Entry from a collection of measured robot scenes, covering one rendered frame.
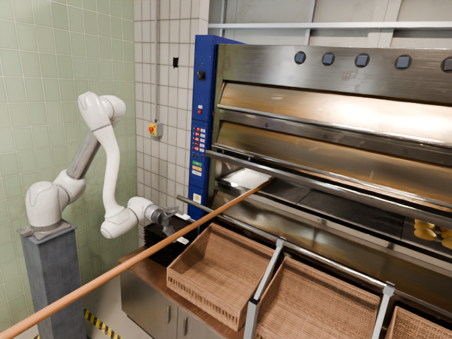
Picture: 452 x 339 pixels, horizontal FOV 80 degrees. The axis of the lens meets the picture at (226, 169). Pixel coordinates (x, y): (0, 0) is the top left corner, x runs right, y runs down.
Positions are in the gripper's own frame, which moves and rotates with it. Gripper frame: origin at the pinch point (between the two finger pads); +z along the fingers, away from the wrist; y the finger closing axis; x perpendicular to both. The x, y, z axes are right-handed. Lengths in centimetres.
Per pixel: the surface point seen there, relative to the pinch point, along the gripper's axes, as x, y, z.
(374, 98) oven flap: -67, -69, 59
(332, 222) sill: -64, 2, 54
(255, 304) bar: -4.4, 23.7, 40.1
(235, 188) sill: -64, 1, -13
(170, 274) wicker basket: -14, 49, -24
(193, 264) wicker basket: -40, 59, -27
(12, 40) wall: 19, -81, -122
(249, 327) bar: -4, 39, 39
